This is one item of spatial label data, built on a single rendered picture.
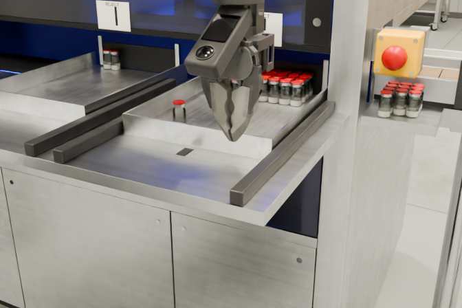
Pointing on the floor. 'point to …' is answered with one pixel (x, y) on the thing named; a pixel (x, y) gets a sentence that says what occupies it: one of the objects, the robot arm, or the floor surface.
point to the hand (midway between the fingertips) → (231, 135)
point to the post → (362, 73)
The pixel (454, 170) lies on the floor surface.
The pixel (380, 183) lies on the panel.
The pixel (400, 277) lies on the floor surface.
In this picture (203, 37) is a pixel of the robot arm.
